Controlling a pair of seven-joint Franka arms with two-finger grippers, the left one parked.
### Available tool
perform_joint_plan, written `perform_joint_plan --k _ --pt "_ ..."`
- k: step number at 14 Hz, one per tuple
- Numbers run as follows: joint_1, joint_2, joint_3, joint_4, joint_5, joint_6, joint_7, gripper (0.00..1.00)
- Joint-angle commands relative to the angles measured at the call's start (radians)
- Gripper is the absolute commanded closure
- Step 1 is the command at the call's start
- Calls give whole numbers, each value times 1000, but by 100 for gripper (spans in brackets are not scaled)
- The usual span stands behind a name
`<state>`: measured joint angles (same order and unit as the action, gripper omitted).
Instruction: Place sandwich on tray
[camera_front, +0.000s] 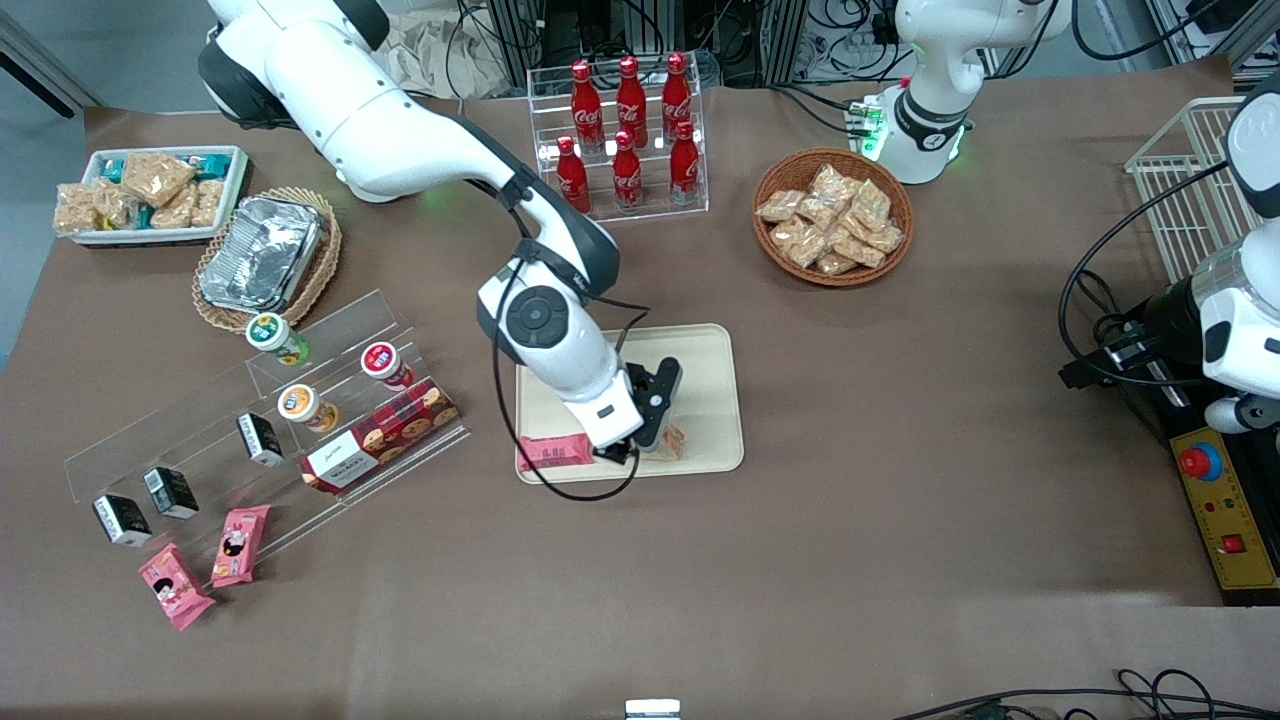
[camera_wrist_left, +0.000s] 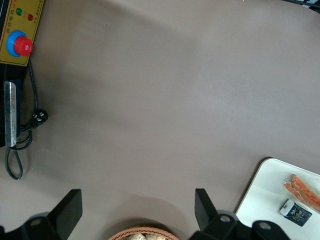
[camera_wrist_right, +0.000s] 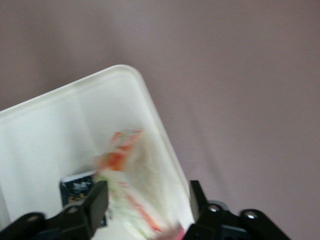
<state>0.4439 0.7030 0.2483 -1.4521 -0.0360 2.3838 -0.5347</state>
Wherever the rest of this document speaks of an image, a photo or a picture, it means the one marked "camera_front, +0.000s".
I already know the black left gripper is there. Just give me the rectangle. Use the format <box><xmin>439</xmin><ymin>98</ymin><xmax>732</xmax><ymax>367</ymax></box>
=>
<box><xmin>1058</xmin><ymin>282</ymin><xmax>1203</xmax><ymax>391</ymax></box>

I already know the cream plastic tray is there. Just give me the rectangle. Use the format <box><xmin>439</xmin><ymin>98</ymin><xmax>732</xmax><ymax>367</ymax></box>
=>
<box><xmin>514</xmin><ymin>323</ymin><xmax>746</xmax><ymax>486</ymax></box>

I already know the pink snack bar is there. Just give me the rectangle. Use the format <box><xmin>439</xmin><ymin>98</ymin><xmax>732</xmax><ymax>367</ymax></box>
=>
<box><xmin>517</xmin><ymin>433</ymin><xmax>596</xmax><ymax>473</ymax></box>

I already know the red emergency stop button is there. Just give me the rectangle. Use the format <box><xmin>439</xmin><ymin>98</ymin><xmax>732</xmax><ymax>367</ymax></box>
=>
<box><xmin>1178</xmin><ymin>442</ymin><xmax>1225</xmax><ymax>483</ymax></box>

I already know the round brown wicker basket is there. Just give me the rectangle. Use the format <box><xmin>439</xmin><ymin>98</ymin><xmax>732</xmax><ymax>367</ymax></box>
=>
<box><xmin>752</xmin><ymin>148</ymin><xmax>916</xmax><ymax>289</ymax></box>

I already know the yellow black control box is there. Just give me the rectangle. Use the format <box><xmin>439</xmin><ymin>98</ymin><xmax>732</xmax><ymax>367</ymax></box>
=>
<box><xmin>1150</xmin><ymin>380</ymin><xmax>1280</xmax><ymax>607</ymax></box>

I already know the clear acrylic bottle rack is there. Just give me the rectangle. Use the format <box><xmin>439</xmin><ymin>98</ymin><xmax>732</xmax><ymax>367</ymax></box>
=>
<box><xmin>527</xmin><ymin>55</ymin><xmax>710</xmax><ymax>231</ymax></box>

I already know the red cola bottle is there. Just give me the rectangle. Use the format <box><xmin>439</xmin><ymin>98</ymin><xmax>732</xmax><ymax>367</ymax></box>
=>
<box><xmin>555</xmin><ymin>135</ymin><xmax>593</xmax><ymax>219</ymax></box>
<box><xmin>611</xmin><ymin>130</ymin><xmax>645</xmax><ymax>212</ymax></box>
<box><xmin>661</xmin><ymin>52</ymin><xmax>694</xmax><ymax>141</ymax></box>
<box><xmin>615</xmin><ymin>55</ymin><xmax>649</xmax><ymax>149</ymax></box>
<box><xmin>668</xmin><ymin>120</ymin><xmax>702</xmax><ymax>207</ymax></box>
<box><xmin>570</xmin><ymin>60</ymin><xmax>605</xmax><ymax>153</ymax></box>

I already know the red cookie box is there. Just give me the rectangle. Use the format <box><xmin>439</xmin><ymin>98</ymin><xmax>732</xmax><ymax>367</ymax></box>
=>
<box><xmin>300</xmin><ymin>378</ymin><xmax>462</xmax><ymax>496</ymax></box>

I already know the red lid cup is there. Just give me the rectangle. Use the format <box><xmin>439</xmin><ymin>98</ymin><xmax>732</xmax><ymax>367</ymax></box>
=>
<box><xmin>360</xmin><ymin>341</ymin><xmax>416</xmax><ymax>392</ymax></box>

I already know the clear acrylic stepped shelf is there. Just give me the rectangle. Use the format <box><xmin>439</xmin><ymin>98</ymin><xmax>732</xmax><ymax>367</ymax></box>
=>
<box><xmin>63</xmin><ymin>290</ymin><xmax>472</xmax><ymax>563</ymax></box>

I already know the orange blue lid cup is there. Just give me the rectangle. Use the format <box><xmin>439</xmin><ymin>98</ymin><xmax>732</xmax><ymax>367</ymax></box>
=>
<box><xmin>277</xmin><ymin>384</ymin><xmax>342</xmax><ymax>435</ymax></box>

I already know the oval light wicker basket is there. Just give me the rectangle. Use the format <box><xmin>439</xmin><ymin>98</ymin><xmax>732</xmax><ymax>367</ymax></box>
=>
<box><xmin>192</xmin><ymin>186</ymin><xmax>343</xmax><ymax>335</ymax></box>

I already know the small black white carton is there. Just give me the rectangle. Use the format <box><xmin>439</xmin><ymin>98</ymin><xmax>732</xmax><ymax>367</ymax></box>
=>
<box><xmin>92</xmin><ymin>494</ymin><xmax>154</xmax><ymax>549</ymax></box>
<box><xmin>236</xmin><ymin>412</ymin><xmax>287</xmax><ymax>469</ymax></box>
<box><xmin>143</xmin><ymin>466</ymin><xmax>200</xmax><ymax>521</ymax></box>

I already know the green lid cup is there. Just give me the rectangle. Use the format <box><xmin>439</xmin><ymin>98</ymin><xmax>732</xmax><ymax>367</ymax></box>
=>
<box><xmin>246</xmin><ymin>312</ymin><xmax>312</xmax><ymax>367</ymax></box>

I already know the pink snack packet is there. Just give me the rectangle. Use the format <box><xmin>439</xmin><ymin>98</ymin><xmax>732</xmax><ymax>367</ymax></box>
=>
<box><xmin>138</xmin><ymin>543</ymin><xmax>217</xmax><ymax>632</ymax></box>
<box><xmin>210</xmin><ymin>505</ymin><xmax>273</xmax><ymax>589</ymax></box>

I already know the silver foil container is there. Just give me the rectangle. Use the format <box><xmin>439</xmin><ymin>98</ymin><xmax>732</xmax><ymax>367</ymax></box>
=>
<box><xmin>198</xmin><ymin>195</ymin><xmax>327</xmax><ymax>314</ymax></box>

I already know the crumpled beige paper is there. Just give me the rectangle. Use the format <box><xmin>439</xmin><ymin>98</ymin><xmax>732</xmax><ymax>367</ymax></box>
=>
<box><xmin>385</xmin><ymin>8</ymin><xmax>526</xmax><ymax>101</ymax></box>

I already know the white rectangular dish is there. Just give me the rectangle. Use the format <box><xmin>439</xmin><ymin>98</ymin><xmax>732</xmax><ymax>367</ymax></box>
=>
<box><xmin>60</xmin><ymin>146</ymin><xmax>250</xmax><ymax>248</ymax></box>

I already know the large rice cracker packet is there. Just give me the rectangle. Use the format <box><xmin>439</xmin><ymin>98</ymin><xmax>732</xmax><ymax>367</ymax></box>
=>
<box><xmin>120</xmin><ymin>152</ymin><xmax>197</xmax><ymax>207</ymax></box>

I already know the dark metal bar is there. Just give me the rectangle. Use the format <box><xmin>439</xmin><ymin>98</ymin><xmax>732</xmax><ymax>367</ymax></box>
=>
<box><xmin>0</xmin><ymin>10</ymin><xmax>101</xmax><ymax>119</ymax></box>

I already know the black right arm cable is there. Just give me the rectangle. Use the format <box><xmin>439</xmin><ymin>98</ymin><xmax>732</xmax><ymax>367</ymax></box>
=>
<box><xmin>488</xmin><ymin>175</ymin><xmax>653</xmax><ymax>502</ymax></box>

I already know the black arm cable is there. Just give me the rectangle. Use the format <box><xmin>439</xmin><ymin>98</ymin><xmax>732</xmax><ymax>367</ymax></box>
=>
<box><xmin>488</xmin><ymin>175</ymin><xmax>653</xmax><ymax>502</ymax></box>
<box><xmin>1058</xmin><ymin>160</ymin><xmax>1233</xmax><ymax>393</ymax></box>

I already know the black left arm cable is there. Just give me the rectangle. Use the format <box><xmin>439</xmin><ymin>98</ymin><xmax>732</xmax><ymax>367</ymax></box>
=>
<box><xmin>1058</xmin><ymin>160</ymin><xmax>1233</xmax><ymax>393</ymax></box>

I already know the white wire basket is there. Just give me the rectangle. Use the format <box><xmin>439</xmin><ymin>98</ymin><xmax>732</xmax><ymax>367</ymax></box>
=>
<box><xmin>1125</xmin><ymin>97</ymin><xmax>1263</xmax><ymax>287</ymax></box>

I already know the black floor cable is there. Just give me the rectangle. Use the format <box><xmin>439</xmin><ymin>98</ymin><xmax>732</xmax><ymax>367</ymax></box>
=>
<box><xmin>890</xmin><ymin>668</ymin><xmax>1280</xmax><ymax>720</ymax></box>

